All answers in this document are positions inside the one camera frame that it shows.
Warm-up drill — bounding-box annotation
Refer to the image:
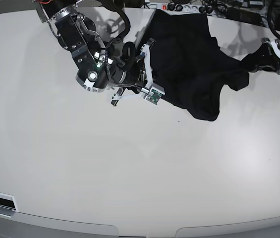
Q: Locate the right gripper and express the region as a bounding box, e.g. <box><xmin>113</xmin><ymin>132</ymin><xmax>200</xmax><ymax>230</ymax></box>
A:
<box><xmin>127</xmin><ymin>54</ymin><xmax>153</xmax><ymax>87</ymax></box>

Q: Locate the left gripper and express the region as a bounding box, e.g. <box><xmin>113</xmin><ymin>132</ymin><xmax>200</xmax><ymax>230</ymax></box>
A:
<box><xmin>260</xmin><ymin>43</ymin><xmax>280</xmax><ymax>74</ymax></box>

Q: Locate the black t-shirt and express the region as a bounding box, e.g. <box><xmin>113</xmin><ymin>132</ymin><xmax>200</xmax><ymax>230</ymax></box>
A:
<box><xmin>142</xmin><ymin>9</ymin><xmax>266</xmax><ymax>122</ymax></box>

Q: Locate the white power strip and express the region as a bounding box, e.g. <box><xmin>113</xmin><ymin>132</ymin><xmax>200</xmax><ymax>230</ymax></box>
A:
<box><xmin>143</xmin><ymin>1</ymin><xmax>217</xmax><ymax>15</ymax></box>

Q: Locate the black corrugated left cable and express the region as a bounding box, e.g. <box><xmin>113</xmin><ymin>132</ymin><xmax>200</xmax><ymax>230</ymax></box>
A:
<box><xmin>105</xmin><ymin>0</ymin><xmax>132</xmax><ymax>44</ymax></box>

